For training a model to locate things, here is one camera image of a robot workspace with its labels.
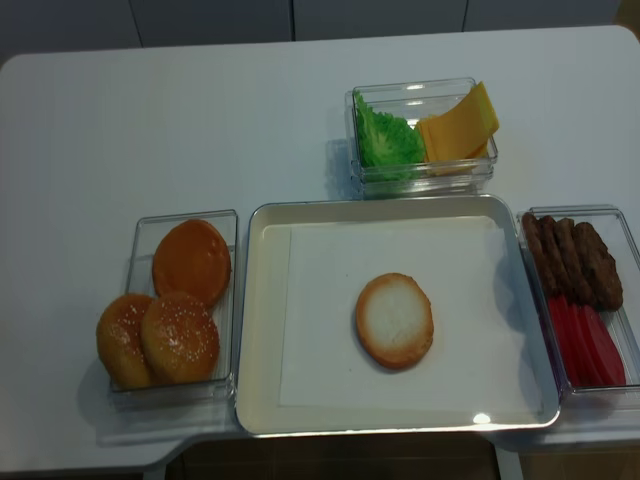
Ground bottom bun on tray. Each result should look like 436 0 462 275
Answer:
355 272 434 370

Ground red tomato slices stack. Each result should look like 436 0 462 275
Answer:
556 296 626 387

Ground clear patty tomato container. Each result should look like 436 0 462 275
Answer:
516 205 639 410

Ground green lettuce leaf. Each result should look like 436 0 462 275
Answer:
353 91 426 181

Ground white metal tray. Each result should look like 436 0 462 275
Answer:
236 195 560 436

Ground brown meat patty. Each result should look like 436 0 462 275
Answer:
539 215 577 303
521 212 560 297
554 218 596 306
572 222 623 311

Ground sesame bun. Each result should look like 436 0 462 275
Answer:
141 292 220 384
96 293 155 389

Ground left sesame top bun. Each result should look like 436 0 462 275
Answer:
96 293 155 389

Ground yellow cheese slices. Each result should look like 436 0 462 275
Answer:
415 82 500 176

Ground clear bun container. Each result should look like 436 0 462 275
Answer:
110 209 238 409

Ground red tomato slice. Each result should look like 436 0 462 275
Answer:
548 295 582 387

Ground right sesame top bun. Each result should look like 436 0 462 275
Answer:
141 292 220 384

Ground clear lettuce cheese container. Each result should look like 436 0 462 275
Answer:
345 77 498 199

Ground white paper sheet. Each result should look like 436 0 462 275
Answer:
279 216 557 424

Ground smooth bun half in container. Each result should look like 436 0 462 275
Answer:
152 219 231 308

